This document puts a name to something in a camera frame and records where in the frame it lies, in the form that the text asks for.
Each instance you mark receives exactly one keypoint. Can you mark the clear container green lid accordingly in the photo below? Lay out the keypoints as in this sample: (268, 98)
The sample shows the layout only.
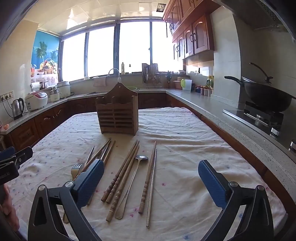
(186, 85)

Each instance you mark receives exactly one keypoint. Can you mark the knife and scissors holder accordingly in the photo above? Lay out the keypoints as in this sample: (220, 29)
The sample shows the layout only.
(169, 77)

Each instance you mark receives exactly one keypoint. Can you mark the metal dish rack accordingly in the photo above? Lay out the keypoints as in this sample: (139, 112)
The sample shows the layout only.
(150, 74)

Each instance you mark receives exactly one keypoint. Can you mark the paper towel roll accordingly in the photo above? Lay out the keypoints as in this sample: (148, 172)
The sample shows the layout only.
(35, 87)

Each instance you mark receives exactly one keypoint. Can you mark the yellow dish soap bottle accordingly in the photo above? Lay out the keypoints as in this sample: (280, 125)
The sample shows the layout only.
(122, 69)

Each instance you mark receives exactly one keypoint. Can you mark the wooden utensil holder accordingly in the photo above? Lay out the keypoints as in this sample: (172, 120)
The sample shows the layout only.
(118, 115)

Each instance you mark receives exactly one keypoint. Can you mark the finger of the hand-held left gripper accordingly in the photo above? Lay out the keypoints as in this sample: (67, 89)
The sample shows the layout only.
(24, 153)
(7, 153)

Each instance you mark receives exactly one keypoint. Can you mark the grey speckled countertop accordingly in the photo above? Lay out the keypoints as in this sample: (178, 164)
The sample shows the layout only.
(208, 109)

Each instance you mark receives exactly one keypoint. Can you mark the steel electric kettle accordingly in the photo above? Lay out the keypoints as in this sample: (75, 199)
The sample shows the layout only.
(16, 109)

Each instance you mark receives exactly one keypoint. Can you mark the white floral tablecloth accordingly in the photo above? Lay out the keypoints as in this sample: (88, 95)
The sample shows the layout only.
(185, 139)

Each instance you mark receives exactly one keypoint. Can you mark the small pink object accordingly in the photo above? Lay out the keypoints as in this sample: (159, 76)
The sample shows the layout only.
(6, 126)

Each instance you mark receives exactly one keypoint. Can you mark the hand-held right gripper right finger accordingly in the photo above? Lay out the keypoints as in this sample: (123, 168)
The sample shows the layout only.
(211, 183)

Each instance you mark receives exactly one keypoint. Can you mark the curved sink faucet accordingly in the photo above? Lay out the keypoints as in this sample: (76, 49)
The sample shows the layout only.
(114, 70)

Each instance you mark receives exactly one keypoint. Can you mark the yellow cooking oil bottles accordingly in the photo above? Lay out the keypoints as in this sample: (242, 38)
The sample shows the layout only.
(210, 81)

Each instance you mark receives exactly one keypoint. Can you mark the metal spoon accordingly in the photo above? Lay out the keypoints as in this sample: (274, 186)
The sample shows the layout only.
(141, 158)

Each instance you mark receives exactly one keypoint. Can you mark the steel gas stove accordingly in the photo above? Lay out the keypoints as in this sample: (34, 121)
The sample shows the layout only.
(254, 115)

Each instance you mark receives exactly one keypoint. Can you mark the wooden wall cabinets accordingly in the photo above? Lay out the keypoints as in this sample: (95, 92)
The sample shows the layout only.
(198, 34)

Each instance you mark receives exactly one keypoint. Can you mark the large kitchen window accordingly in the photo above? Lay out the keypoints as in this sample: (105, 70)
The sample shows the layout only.
(116, 46)

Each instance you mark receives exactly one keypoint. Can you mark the person's left hand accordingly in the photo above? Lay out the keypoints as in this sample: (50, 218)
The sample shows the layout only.
(8, 206)

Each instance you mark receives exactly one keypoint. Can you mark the green wash basin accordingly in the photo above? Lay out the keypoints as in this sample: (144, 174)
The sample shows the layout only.
(131, 88)

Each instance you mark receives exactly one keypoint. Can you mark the wall socket strip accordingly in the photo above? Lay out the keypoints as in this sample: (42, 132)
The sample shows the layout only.
(7, 96)

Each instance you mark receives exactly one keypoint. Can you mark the small white cooker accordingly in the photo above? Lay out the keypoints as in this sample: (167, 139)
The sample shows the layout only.
(56, 95)

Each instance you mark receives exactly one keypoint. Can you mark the pink plastic container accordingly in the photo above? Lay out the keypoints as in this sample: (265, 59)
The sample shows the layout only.
(177, 85)

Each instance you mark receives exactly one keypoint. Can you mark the tropical fruit wall poster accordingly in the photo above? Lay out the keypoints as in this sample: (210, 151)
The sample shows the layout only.
(46, 53)

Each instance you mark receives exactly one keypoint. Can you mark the dark blue bowl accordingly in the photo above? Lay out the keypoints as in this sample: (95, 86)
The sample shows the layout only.
(198, 89)

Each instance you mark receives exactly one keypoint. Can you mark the black wok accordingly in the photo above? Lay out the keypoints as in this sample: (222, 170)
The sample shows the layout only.
(266, 97)

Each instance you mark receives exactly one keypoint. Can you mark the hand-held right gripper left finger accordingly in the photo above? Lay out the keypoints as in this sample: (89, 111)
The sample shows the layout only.
(90, 180)

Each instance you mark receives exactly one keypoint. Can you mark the white pink rice cooker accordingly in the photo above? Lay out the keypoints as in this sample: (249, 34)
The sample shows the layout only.
(35, 100)

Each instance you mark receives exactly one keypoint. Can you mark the range hood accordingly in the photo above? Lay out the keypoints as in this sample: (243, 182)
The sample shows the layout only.
(259, 14)

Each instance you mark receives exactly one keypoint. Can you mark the row of spice jars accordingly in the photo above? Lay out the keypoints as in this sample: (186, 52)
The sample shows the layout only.
(206, 92)

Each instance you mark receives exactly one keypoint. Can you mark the ceiling vent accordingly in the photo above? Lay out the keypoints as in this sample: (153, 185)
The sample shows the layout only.
(161, 7)

